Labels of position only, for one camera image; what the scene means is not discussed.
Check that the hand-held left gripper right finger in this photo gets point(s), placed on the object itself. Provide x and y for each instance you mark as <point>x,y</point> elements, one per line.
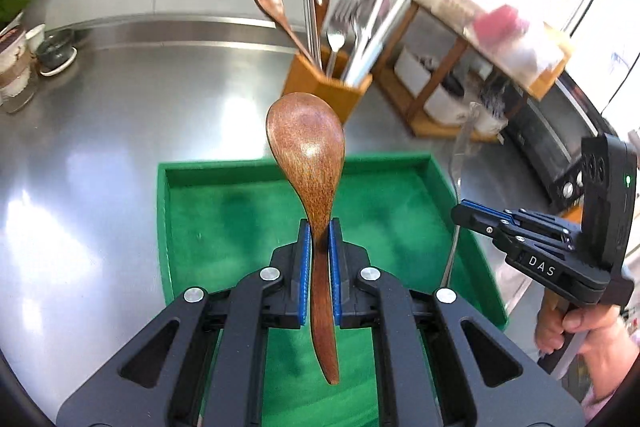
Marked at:
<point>336,277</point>

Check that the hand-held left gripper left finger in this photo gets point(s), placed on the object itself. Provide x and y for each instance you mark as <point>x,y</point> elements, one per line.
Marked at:
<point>303,277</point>

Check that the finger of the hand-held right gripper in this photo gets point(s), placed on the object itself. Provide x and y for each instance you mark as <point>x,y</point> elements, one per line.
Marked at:
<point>470,222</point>
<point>487,212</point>

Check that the silver metal utensil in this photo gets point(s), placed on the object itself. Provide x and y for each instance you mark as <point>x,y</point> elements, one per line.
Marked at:
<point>452,227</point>

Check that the green tray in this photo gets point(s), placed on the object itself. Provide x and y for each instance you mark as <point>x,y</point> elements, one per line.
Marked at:
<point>225,217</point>

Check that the broad wooden spoon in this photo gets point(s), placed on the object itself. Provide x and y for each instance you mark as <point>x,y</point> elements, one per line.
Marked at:
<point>305,142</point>

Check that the wooden utensil holder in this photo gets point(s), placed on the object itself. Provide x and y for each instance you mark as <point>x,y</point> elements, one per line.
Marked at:
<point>325,97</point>

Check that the white chopstick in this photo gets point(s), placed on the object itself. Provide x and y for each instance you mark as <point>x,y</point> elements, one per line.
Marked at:
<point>400,2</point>
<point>382,12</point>

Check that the metal fork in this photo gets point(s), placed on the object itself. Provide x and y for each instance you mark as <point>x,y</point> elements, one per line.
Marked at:
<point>358,24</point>
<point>336,27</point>

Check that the person's right hand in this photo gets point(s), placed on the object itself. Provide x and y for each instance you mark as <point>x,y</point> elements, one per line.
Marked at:
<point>580,324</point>

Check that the dark countertop oven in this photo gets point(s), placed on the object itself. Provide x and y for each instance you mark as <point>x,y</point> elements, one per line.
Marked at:
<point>550,142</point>

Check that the white storage container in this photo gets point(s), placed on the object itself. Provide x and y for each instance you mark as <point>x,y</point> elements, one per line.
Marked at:
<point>440,102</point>

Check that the wooden rack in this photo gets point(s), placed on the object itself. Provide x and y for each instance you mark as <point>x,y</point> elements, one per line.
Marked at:
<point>400,97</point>

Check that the clear container with pink lid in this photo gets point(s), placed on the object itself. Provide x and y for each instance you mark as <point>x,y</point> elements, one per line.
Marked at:
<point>505,37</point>

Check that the small glass bowl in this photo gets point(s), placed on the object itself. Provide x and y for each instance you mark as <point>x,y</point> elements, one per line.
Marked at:
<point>56,52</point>

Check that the brown printed paper cup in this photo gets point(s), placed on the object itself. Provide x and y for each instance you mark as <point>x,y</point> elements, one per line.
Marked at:
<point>15,67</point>

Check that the small white cup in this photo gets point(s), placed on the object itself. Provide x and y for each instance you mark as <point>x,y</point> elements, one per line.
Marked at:
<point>36,38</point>

